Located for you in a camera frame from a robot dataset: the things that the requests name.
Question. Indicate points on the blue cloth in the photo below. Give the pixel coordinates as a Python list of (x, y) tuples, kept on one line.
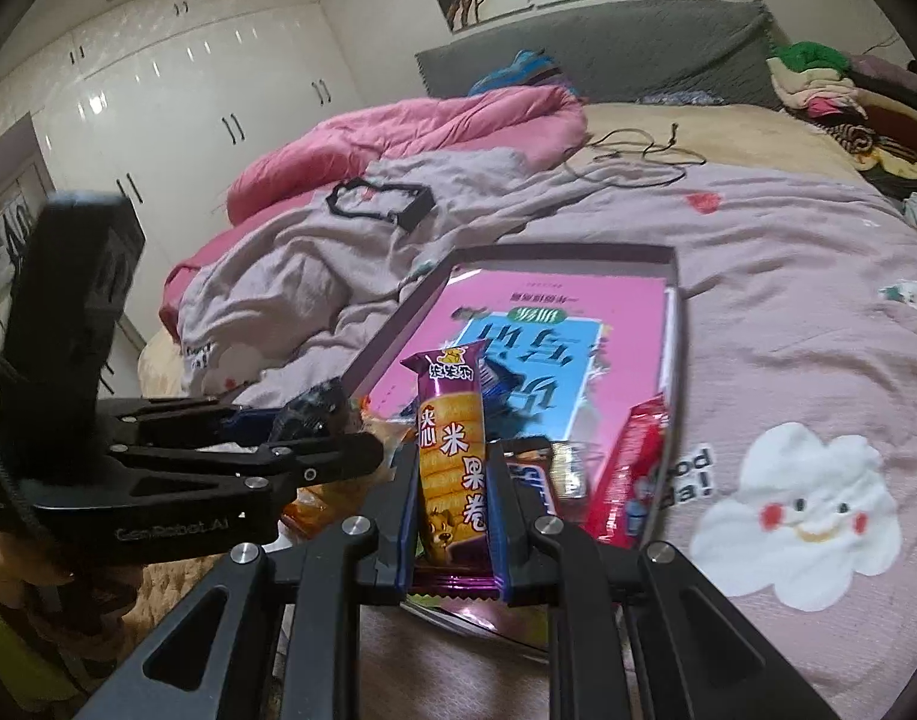
[(518, 71)]

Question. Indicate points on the black snack packet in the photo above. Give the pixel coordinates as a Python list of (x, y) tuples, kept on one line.
[(312, 409)]

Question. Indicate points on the grey headboard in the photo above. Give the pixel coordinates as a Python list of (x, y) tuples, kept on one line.
[(638, 52)]

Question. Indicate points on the pink quilt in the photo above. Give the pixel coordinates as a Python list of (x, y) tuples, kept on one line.
[(428, 135)]

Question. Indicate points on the person's left hand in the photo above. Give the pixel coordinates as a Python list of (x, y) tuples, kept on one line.
[(8, 559)]

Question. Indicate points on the dark chocolate bar packet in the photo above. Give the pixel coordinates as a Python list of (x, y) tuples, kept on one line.
[(548, 480)]

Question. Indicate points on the red cartoon candy packet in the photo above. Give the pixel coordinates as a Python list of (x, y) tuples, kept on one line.
[(627, 465)]

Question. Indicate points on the crumpled lilac cloth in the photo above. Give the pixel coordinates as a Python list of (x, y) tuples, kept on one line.
[(293, 277)]

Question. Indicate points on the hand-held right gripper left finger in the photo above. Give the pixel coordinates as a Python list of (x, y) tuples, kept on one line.
[(407, 517)]

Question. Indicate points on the patterned pillow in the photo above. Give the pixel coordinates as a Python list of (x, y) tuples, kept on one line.
[(679, 99)]

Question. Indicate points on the pile of folded clothes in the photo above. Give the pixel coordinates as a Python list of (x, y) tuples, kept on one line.
[(848, 97)]

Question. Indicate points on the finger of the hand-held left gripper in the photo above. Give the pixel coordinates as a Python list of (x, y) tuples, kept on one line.
[(331, 457), (203, 420)]

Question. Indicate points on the purple rice roll packet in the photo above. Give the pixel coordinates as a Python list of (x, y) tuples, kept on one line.
[(451, 457)]

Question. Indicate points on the clear candy bag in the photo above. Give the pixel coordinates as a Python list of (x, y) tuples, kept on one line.
[(387, 442)]

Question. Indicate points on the white wardrobe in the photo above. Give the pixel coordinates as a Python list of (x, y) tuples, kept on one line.
[(203, 90)]

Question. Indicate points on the dark grey tray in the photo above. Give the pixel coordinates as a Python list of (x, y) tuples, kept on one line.
[(672, 330)]

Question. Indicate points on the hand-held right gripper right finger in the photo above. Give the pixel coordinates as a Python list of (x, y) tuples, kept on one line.
[(503, 525)]

